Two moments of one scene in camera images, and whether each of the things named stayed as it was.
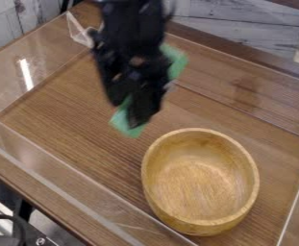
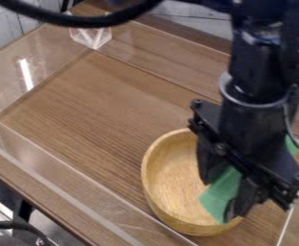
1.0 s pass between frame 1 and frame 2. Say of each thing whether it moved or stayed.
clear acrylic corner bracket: stayed
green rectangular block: moved
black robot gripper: moved
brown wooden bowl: stayed
